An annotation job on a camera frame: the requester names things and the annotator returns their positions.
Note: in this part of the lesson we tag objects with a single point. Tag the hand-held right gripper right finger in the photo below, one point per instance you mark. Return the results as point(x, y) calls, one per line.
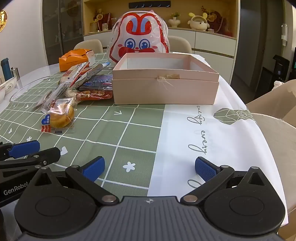
point(205, 169)

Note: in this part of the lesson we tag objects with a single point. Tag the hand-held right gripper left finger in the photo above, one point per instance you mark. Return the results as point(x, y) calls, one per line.
point(93, 168)

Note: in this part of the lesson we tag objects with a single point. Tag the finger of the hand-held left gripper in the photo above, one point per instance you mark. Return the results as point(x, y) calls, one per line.
point(23, 148)
point(49, 154)

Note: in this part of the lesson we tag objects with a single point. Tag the clear packet with dark bar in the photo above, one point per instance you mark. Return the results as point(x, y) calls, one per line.
point(59, 89)

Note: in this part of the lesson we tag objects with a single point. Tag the pink cardboard box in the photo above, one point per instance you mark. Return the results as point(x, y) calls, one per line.
point(161, 90)

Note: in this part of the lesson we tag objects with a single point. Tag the red packet of yellow snacks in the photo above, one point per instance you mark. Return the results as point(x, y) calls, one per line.
point(97, 95)

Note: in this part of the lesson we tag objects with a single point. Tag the round bun in clear wrapper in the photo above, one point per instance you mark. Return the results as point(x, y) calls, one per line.
point(61, 113)

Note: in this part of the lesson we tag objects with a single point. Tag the green and white tablecloth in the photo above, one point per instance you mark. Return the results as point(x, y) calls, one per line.
point(129, 129)

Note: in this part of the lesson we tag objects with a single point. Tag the glass turntable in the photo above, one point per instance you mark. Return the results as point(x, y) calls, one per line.
point(27, 89)

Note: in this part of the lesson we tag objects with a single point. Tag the white bowl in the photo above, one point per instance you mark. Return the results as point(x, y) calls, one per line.
point(8, 88)

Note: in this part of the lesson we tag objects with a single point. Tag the beige dining chair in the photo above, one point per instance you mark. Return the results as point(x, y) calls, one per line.
point(275, 148)
point(277, 99)
point(179, 44)
point(89, 45)

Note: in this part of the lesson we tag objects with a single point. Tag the metal cup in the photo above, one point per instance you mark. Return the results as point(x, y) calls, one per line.
point(15, 74)

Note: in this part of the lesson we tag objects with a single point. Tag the blue drinking bottle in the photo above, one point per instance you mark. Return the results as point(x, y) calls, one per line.
point(5, 69)

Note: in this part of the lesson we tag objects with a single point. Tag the white rice cracker packet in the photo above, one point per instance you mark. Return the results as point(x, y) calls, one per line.
point(74, 73)

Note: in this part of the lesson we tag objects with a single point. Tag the blue and purple snack packet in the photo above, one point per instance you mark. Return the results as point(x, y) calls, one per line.
point(101, 82)

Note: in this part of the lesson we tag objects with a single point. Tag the long silver snack packet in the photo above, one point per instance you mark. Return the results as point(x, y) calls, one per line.
point(92, 71)

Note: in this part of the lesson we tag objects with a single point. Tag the orange packet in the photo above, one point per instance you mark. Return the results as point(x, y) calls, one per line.
point(71, 60)

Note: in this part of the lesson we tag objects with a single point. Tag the wooden sideboard cabinet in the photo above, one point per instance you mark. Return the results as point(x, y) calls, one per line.
point(208, 44)

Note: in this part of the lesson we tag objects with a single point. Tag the black floor appliance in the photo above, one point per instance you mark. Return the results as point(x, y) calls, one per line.
point(281, 67)

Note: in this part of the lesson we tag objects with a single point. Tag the yellow flower arrangement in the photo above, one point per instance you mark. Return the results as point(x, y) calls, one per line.
point(99, 18)

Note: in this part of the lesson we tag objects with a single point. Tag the red and white bunny bag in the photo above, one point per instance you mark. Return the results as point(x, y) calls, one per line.
point(138, 30)

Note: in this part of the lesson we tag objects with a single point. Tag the white rabbit ornament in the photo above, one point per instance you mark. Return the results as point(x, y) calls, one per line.
point(197, 23)

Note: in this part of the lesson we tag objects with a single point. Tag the red and gold ornament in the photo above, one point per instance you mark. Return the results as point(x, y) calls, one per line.
point(218, 20)

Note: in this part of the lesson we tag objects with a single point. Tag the white vase with flowers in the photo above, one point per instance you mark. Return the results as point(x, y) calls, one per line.
point(174, 22)

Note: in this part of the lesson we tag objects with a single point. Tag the gold wall decoration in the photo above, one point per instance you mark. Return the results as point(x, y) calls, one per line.
point(2, 20)

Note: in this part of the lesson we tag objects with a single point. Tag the white wall device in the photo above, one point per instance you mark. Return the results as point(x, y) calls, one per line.
point(284, 33)

